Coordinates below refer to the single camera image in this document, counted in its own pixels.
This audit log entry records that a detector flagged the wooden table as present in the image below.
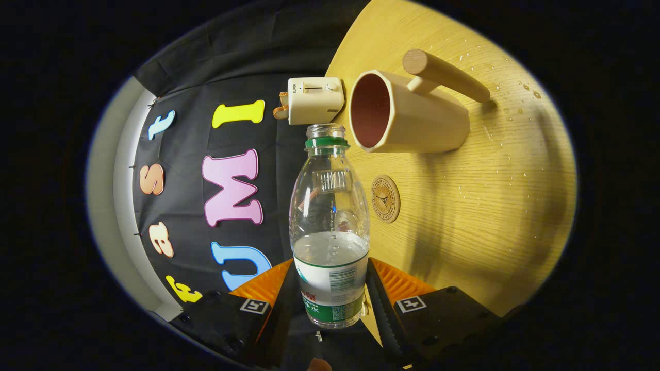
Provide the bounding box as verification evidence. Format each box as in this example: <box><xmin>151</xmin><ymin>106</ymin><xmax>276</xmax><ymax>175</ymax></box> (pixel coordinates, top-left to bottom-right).
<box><xmin>325</xmin><ymin>0</ymin><xmax>578</xmax><ymax>346</ymax></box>

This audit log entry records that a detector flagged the black backdrop cloth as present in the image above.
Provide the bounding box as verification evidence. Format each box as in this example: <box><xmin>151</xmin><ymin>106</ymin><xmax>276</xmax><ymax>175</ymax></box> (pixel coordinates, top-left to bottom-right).
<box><xmin>131</xmin><ymin>0</ymin><xmax>372</xmax><ymax>312</ymax></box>

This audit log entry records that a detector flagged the clear plastic juice bottle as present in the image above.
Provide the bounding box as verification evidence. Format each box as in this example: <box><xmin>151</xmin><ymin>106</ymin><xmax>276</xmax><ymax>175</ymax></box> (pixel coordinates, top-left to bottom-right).
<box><xmin>289</xmin><ymin>124</ymin><xmax>371</xmax><ymax>329</ymax></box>

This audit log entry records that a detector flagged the round wooden coaster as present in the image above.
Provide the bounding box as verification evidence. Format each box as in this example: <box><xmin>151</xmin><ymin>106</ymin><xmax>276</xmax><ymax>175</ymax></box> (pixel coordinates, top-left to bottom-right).
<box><xmin>371</xmin><ymin>175</ymin><xmax>401</xmax><ymax>224</ymax></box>

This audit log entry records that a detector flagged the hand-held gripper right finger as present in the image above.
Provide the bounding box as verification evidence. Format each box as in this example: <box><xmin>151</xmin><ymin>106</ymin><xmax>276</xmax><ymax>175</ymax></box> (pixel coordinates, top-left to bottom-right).
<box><xmin>365</xmin><ymin>258</ymin><xmax>505</xmax><ymax>367</ymax></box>

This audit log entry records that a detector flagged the cream toaster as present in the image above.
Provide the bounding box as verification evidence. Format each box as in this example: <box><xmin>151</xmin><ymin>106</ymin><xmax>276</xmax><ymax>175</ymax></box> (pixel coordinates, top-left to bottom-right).
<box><xmin>287</xmin><ymin>77</ymin><xmax>345</xmax><ymax>126</ymax></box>

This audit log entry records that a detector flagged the cream cup with wooden handle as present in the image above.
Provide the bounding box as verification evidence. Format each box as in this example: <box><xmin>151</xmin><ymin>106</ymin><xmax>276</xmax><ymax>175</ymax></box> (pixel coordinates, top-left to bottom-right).
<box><xmin>349</xmin><ymin>49</ymin><xmax>491</xmax><ymax>154</ymax></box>

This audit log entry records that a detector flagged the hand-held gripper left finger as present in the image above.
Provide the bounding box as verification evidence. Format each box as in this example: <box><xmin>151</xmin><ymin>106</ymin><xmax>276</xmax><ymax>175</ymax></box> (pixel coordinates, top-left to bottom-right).
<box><xmin>170</xmin><ymin>259</ymin><xmax>301</xmax><ymax>369</ymax></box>

